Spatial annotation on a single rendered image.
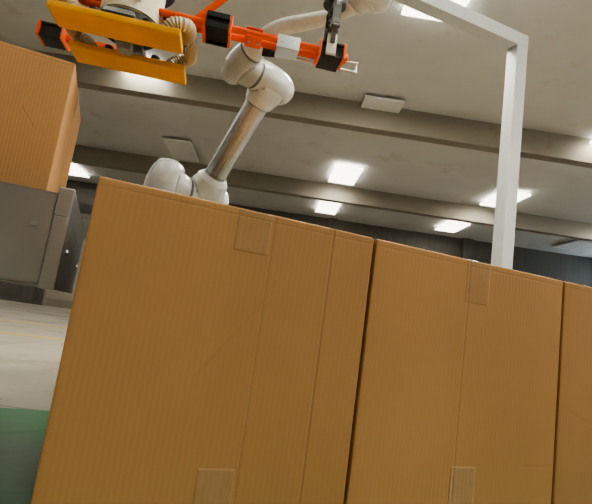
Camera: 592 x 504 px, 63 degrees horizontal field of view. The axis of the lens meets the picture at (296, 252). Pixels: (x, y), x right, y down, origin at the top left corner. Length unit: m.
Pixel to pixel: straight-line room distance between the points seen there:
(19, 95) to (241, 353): 0.90
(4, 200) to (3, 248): 0.09
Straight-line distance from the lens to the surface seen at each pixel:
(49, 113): 1.32
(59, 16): 1.55
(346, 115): 7.80
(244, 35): 1.59
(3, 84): 1.35
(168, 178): 2.17
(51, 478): 0.66
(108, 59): 1.68
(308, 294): 0.69
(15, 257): 1.09
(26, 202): 1.10
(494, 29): 4.88
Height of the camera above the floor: 0.39
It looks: 9 degrees up
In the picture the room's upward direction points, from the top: 8 degrees clockwise
